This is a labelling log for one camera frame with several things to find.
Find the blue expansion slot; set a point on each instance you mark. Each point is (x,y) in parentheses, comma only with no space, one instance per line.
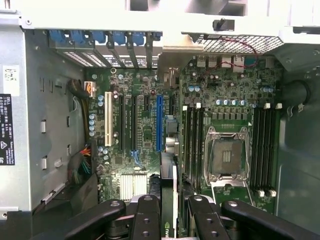
(160,120)

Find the black plastic shroud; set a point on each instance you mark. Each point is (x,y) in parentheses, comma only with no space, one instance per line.
(85,195)

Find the silver heatsink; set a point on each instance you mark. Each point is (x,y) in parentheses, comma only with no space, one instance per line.
(133,185)

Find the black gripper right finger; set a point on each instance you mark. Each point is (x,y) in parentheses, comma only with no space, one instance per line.
(207,220)

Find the green motherboard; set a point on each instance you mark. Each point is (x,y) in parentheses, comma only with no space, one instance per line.
(225,87)

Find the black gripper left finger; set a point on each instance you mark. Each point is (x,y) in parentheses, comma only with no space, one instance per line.
(147,220)

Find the grey power supply unit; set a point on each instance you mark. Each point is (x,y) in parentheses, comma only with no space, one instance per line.
(12,50)

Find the white expansion slot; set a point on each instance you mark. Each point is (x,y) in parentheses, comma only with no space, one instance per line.
(108,117)

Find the short black expansion slot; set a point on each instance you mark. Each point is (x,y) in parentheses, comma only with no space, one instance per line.
(146,103)

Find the blue slot latch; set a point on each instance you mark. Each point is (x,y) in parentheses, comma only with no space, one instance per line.
(138,37)
(58,37)
(100,38)
(120,37)
(78,37)
(157,36)

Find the open black PC case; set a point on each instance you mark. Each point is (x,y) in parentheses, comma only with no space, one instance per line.
(150,15)

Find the CPU socket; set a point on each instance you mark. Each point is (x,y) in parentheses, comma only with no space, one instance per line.
(226,155)

